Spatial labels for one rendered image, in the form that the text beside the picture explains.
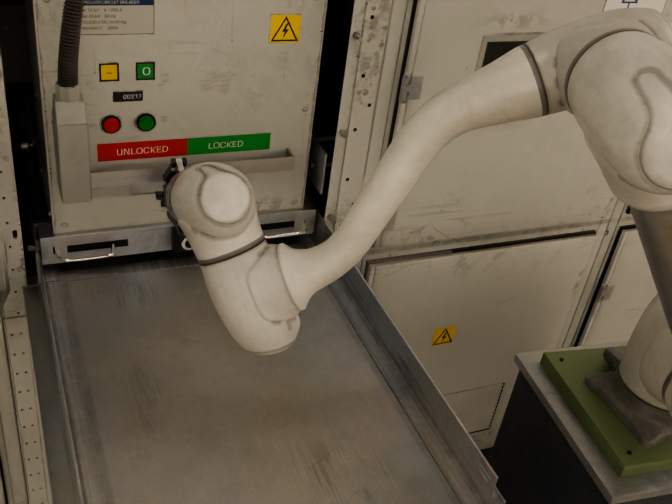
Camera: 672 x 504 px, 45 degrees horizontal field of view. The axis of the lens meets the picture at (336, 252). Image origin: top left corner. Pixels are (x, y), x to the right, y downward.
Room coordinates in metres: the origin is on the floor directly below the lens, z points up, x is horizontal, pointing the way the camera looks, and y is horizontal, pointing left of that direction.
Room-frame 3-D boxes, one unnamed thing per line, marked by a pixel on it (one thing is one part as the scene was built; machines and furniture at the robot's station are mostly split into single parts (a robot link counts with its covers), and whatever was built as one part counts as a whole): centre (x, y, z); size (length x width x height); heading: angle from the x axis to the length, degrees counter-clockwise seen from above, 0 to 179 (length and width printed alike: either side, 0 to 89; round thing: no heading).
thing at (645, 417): (1.17, -0.62, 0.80); 0.22 x 0.18 x 0.06; 28
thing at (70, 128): (1.15, 0.45, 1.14); 0.08 x 0.05 x 0.17; 27
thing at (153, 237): (1.32, 0.30, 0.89); 0.54 x 0.05 x 0.06; 117
